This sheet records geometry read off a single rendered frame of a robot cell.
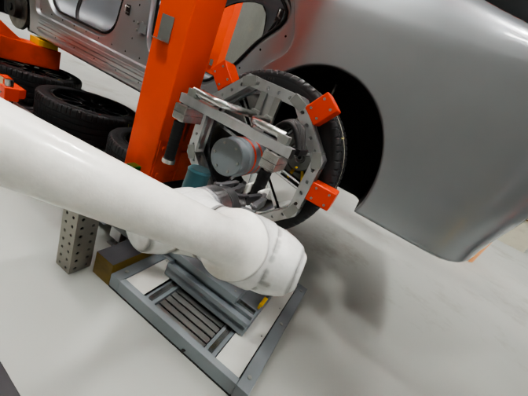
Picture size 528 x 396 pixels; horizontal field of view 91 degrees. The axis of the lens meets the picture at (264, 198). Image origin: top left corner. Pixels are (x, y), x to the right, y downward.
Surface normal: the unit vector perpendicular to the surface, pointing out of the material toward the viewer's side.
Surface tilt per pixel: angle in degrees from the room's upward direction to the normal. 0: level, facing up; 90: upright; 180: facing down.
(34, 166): 71
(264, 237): 40
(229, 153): 90
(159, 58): 90
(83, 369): 0
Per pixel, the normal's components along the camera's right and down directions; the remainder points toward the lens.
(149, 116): -0.42, 0.18
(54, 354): 0.39, -0.85
